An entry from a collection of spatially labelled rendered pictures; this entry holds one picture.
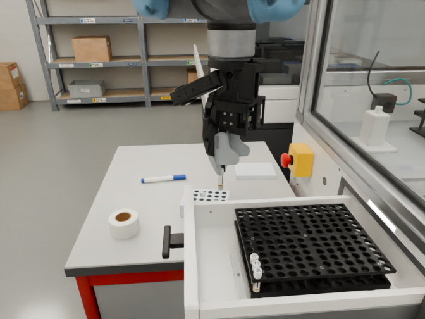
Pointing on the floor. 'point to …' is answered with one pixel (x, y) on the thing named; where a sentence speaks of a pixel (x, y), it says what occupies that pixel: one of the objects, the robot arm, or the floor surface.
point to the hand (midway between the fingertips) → (218, 166)
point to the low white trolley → (151, 228)
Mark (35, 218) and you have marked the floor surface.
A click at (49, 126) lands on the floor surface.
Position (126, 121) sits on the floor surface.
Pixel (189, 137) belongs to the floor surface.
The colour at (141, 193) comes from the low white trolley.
